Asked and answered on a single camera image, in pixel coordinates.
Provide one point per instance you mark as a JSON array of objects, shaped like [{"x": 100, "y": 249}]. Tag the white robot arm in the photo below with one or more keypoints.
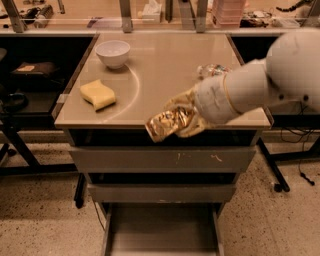
[{"x": 291, "y": 69}]

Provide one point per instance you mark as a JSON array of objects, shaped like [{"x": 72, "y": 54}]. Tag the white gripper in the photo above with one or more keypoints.
[{"x": 211, "y": 98}]

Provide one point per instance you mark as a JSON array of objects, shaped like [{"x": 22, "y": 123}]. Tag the white tissue box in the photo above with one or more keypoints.
[{"x": 152, "y": 12}]

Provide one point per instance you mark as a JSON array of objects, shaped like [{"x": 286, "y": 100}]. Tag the grey drawer cabinet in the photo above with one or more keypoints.
[{"x": 160, "y": 66}]

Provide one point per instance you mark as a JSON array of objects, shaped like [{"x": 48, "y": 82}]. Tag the black desk leg right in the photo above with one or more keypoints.
[{"x": 282, "y": 185}]

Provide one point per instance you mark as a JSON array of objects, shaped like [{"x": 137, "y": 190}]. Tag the yellow sponge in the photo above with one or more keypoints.
[{"x": 98, "y": 94}]

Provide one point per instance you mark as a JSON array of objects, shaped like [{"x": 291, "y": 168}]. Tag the pink plastic container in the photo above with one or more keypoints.
[{"x": 227, "y": 13}]

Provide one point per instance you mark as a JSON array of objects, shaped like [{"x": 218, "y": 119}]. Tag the top grey drawer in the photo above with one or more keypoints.
[{"x": 162, "y": 159}]

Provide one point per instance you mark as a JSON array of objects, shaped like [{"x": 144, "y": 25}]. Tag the middle grey drawer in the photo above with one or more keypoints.
[{"x": 156, "y": 193}]

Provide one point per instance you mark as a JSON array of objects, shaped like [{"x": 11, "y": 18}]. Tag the bottom grey open drawer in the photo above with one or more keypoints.
[{"x": 161, "y": 230}]

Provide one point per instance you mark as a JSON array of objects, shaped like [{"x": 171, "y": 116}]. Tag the black desk frame left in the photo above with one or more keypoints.
[{"x": 11, "y": 125}]

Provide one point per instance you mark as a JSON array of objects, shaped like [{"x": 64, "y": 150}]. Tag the clear plastic water bottle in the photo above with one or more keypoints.
[{"x": 210, "y": 70}]

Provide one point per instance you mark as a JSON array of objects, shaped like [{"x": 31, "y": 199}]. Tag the white ceramic bowl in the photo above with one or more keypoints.
[{"x": 113, "y": 54}]

